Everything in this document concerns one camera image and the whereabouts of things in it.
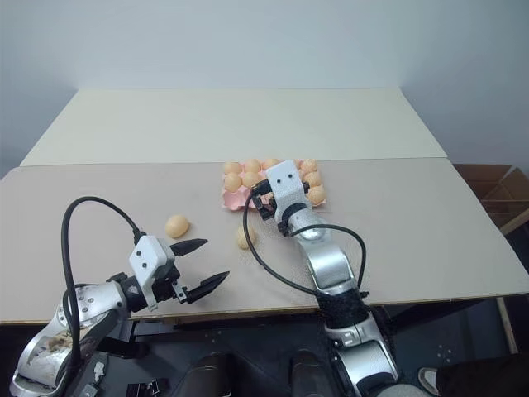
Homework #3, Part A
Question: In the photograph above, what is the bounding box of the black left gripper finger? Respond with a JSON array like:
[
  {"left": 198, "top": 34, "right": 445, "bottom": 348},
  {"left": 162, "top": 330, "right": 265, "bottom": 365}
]
[
  {"left": 170, "top": 238, "right": 209, "bottom": 258},
  {"left": 188, "top": 271, "right": 231, "bottom": 304}
]

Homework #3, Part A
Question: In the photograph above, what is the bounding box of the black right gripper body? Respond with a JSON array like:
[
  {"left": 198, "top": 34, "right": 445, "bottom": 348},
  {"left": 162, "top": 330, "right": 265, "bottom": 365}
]
[{"left": 254, "top": 193, "right": 279, "bottom": 221}]

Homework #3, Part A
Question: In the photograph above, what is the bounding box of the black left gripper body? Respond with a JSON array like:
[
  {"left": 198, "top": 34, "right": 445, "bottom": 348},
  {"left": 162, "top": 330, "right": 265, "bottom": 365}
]
[{"left": 151, "top": 264, "right": 191, "bottom": 305}]

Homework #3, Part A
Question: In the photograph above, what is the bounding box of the pink egg carton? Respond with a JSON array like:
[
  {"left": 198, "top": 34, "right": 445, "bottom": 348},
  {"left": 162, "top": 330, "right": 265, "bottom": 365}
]
[{"left": 218, "top": 158, "right": 331, "bottom": 213}]

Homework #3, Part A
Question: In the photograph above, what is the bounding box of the dark rounded shape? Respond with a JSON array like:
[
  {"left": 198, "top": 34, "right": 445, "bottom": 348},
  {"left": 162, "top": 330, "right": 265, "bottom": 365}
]
[
  {"left": 181, "top": 351, "right": 232, "bottom": 397},
  {"left": 288, "top": 349, "right": 331, "bottom": 397}
]

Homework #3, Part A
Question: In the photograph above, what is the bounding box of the black clamp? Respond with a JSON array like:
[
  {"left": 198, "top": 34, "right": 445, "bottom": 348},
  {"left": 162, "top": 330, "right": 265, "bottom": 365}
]
[{"left": 126, "top": 378, "right": 170, "bottom": 397}]

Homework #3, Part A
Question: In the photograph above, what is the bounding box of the brown cardboard box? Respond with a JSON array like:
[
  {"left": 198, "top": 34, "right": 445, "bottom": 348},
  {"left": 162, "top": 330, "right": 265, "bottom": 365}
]
[{"left": 452, "top": 164, "right": 529, "bottom": 235}]

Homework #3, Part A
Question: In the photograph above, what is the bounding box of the white shoe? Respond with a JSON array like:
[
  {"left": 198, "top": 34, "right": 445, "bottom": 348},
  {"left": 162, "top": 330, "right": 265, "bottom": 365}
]
[{"left": 417, "top": 366, "right": 441, "bottom": 396}]

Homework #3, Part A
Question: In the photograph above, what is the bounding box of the wooden table leg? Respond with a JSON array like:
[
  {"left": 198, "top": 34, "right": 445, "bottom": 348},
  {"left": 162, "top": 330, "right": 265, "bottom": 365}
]
[{"left": 495, "top": 296, "right": 520, "bottom": 355}]

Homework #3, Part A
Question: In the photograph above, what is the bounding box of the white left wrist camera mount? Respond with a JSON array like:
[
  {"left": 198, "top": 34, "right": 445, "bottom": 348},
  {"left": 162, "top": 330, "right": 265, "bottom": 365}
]
[{"left": 128, "top": 236, "right": 175, "bottom": 311}]

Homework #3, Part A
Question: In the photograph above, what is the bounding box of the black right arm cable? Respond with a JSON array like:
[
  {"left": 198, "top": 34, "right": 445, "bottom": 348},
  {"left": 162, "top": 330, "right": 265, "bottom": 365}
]
[{"left": 242, "top": 194, "right": 369, "bottom": 299}]

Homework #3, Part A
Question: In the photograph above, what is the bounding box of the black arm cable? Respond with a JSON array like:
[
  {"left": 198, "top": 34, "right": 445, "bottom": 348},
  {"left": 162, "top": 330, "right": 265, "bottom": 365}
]
[
  {"left": 60, "top": 196, "right": 146, "bottom": 373},
  {"left": 242, "top": 194, "right": 369, "bottom": 299}
]

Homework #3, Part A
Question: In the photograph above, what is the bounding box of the black table bracket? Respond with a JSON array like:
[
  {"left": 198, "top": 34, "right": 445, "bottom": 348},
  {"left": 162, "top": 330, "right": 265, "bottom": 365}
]
[{"left": 98, "top": 320, "right": 150, "bottom": 361}]

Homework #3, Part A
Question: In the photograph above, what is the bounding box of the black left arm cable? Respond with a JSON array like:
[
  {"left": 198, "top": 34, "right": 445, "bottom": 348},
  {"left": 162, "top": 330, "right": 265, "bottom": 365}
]
[{"left": 60, "top": 196, "right": 146, "bottom": 373}]

